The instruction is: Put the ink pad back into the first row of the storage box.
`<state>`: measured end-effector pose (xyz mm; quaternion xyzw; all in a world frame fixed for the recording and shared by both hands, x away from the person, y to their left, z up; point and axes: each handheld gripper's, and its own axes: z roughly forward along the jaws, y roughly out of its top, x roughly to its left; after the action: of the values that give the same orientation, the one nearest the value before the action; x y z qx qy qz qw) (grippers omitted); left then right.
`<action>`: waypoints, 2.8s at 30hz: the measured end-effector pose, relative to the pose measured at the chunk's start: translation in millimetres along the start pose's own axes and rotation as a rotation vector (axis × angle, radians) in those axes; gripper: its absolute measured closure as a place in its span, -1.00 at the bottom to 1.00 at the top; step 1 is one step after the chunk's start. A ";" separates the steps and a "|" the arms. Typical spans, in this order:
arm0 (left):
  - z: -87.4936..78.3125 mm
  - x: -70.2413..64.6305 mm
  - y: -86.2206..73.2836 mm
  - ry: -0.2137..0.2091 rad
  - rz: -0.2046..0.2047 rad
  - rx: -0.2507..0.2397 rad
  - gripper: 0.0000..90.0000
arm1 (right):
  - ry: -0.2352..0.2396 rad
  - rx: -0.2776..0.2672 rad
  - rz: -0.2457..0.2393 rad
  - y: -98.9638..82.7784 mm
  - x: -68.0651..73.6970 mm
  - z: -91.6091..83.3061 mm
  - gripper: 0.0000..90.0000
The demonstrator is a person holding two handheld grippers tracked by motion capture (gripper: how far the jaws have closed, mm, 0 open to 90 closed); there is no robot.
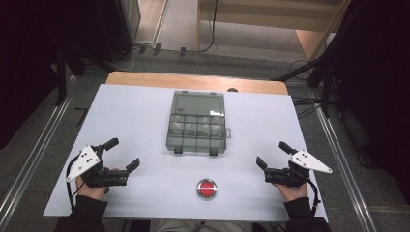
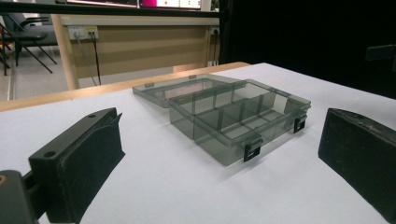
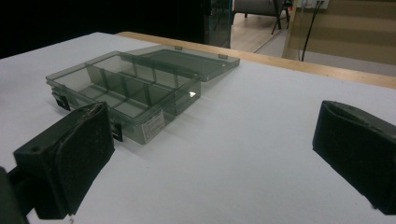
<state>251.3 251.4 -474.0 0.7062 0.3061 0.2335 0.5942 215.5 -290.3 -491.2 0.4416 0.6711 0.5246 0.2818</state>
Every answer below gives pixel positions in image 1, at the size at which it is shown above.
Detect person's right hand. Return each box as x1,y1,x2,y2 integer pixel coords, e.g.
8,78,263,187
272,182,309,203

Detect hanging black cable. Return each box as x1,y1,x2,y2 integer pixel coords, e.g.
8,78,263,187
185,0,220,55

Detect person's left hand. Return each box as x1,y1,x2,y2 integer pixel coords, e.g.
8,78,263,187
74,167,120,202

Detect black tripod stand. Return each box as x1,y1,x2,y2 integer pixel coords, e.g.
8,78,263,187
270,47,341,119

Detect black metal stand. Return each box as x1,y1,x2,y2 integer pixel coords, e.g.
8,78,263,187
55,44,70,107

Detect black floor cables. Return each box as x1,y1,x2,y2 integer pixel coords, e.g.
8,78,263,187
290,96,323,120

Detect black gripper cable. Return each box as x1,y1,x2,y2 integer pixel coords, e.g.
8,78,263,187
306,178,322,217
65,154,86,212

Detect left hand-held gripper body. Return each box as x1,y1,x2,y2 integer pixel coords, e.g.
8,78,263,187
66,144,130,189

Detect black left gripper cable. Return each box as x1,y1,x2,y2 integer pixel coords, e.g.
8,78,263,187
65,154,86,212

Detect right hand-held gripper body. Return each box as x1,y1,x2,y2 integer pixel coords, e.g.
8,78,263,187
264,149,334,189

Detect clear grey compartment organizer box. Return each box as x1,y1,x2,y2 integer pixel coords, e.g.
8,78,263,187
165,90,232,157

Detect dark metal cabinet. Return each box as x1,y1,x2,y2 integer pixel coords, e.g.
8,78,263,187
96,0,142,62

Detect round red metal-rimmed tin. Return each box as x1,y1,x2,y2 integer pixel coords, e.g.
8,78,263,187
195,178,219,201

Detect white floor cable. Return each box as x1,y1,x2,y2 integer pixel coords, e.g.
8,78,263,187
110,47,137,73

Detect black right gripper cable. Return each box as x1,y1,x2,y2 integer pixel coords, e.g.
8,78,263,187
306,178,322,217

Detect person's lap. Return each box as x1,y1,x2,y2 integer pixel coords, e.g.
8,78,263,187
149,219,255,232

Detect metal floor rail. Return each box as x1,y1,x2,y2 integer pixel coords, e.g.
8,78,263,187
313,105,379,232
0,75,77,221

